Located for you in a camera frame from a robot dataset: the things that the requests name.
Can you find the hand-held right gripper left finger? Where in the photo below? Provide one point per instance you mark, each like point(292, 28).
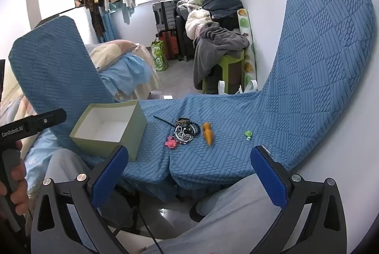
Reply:
point(109, 178)

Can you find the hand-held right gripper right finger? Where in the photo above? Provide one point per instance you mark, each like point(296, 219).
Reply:
point(269, 180)

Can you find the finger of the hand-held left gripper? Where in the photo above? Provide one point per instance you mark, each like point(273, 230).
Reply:
point(47, 119)

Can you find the green hair clip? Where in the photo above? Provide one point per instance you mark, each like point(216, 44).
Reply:
point(248, 134)

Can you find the white cardboard box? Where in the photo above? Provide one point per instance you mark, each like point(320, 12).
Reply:
point(133, 129)

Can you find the pink hair clip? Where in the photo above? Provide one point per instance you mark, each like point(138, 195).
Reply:
point(170, 142)

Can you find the black patterned bangle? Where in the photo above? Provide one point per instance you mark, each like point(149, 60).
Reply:
point(182, 121)

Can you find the person's left hand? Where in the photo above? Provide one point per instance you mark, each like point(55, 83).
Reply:
point(19, 183)

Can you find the pastel patterned quilt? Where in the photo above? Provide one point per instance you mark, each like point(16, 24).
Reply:
point(11, 100)

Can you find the blue textured sofa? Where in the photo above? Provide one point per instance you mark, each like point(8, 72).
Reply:
point(237, 112)

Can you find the black hair stick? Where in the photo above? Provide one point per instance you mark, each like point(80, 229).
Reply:
point(162, 120)

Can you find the cream pillow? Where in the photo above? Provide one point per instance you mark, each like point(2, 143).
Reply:
point(112, 49)

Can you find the light blue bed sheet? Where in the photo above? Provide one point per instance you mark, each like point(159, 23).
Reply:
point(130, 67)

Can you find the green stool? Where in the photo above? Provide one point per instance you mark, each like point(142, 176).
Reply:
point(223, 60)

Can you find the green shopping bag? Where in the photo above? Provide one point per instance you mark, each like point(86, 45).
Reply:
point(160, 55)

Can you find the red suitcase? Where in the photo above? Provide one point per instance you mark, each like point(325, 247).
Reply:
point(170, 45)

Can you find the grey blanket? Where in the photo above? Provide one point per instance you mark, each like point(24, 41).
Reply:
point(213, 47)

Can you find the grey storage cases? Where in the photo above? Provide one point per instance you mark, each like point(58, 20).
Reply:
point(164, 15)

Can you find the black suitcase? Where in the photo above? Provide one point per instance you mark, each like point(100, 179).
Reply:
point(185, 41)

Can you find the white mat with green dots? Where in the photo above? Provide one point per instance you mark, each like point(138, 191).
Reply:
point(244, 23)

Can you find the cream duvet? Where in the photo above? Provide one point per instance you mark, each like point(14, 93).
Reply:
point(198, 21)

